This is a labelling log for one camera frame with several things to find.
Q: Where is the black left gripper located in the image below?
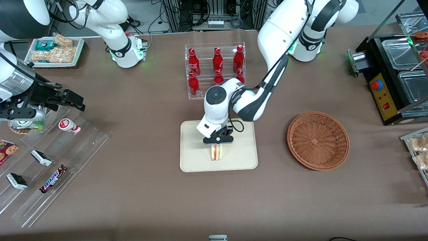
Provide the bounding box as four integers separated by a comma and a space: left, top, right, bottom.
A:
203, 125, 234, 145

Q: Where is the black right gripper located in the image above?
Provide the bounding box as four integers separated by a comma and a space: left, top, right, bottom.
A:
13, 79, 86, 112

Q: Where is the triangle sandwich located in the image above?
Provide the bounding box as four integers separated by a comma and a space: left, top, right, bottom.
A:
211, 144, 225, 161

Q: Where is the cream rectangular tray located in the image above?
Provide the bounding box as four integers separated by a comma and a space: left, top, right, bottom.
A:
180, 118, 258, 173

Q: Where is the small wicker basket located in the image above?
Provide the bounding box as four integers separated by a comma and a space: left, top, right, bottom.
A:
8, 120, 37, 135

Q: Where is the white snack tray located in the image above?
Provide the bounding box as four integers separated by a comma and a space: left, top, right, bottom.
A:
24, 36, 85, 68

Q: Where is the large brown wicker basket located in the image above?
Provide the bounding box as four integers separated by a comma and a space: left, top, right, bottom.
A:
287, 111, 350, 171

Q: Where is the metal snack tray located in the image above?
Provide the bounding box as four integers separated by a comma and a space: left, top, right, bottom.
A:
400, 127, 428, 187

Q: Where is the red white yogurt drink bottle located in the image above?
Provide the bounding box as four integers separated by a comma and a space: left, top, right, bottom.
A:
58, 118, 82, 135

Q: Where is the green snack package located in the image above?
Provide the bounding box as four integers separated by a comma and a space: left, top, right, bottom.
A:
15, 119, 44, 132

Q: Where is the clear acrylic tiered stand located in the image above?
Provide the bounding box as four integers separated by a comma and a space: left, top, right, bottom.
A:
0, 106, 111, 229

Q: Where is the large clear granola bag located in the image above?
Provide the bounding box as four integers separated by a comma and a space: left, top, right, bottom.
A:
48, 47, 77, 63

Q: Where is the black white snack box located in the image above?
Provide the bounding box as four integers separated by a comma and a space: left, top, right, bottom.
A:
6, 173, 29, 190
30, 150, 53, 167

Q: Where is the teal snack packet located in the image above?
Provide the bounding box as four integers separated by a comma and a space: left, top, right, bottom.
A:
35, 40, 56, 51

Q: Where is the small clear cracker bag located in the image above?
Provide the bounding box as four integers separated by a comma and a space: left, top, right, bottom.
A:
53, 33, 73, 48

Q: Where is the cookie package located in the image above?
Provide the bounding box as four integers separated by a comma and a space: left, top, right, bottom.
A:
0, 139, 19, 166

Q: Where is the Snickers chocolate bar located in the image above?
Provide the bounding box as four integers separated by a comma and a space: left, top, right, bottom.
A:
39, 164, 68, 194

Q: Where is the clear acrylic bottle rack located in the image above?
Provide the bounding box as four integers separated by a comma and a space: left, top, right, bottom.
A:
185, 42, 246, 99

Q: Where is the black equipment rack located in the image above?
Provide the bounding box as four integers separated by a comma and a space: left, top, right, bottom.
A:
160, 0, 268, 32

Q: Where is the grey metal side box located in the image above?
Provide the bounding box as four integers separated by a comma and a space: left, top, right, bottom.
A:
347, 48, 369, 78

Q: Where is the black food warmer appliance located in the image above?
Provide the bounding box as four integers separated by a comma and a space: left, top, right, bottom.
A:
355, 0, 428, 127

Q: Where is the steel food pan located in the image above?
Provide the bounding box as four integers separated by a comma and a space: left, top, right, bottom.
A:
382, 38, 419, 71
396, 12, 428, 35
397, 70, 428, 105

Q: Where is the clear fried snack bag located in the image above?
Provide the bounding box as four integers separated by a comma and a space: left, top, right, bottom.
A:
413, 152, 428, 171
409, 133, 428, 153

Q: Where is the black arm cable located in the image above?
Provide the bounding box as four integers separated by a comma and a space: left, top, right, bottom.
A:
228, 118, 245, 133

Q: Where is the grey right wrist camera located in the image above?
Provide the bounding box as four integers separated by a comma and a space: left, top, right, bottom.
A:
0, 108, 46, 129

